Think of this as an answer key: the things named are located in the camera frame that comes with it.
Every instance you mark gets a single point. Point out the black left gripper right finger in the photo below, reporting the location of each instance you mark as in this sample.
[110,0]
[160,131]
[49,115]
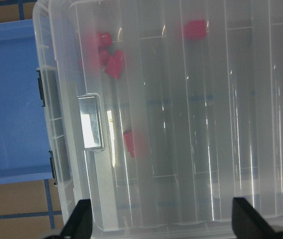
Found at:
[247,223]

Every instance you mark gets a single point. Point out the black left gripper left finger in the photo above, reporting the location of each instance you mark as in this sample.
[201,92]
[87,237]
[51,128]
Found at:
[80,223]

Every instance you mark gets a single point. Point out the clear plastic box lid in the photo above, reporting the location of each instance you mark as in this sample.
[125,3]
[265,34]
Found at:
[181,119]

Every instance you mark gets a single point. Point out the blue plastic tray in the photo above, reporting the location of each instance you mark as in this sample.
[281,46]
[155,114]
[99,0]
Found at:
[24,145]

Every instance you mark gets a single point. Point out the clear plastic storage box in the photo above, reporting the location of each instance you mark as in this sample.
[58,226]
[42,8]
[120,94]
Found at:
[56,112]

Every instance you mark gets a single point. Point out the red block upper left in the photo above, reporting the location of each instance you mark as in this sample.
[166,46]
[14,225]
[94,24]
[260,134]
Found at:
[103,40]

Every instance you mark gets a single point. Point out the red block far compartment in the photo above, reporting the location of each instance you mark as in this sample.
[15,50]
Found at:
[195,30]

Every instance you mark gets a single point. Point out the red block near handle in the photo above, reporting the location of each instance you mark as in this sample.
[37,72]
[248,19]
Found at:
[135,144]

